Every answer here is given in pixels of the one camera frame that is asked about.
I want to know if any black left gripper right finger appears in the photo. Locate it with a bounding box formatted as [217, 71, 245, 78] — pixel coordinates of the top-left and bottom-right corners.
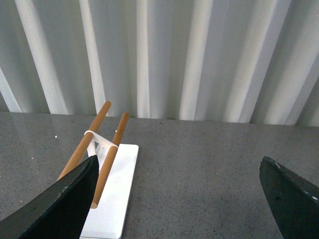
[259, 157, 319, 239]

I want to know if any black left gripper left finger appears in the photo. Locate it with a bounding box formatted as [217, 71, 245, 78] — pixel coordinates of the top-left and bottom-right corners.
[0, 155, 99, 239]

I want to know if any white towel rack stand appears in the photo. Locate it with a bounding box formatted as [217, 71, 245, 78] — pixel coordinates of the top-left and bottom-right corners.
[80, 144, 139, 239]

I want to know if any left wooden rack rod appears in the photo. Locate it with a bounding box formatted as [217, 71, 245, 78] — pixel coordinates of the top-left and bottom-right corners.
[57, 101, 111, 180]

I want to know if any wooden rack rod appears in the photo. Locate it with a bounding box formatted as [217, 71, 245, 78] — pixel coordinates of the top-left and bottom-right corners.
[91, 112, 129, 209]
[57, 101, 111, 180]

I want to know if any right wooden rack rod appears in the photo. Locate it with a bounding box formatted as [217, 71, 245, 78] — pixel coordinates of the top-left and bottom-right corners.
[91, 112, 129, 209]

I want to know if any white pleated curtain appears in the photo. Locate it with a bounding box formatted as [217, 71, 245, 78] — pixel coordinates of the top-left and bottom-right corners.
[0, 0, 319, 126]

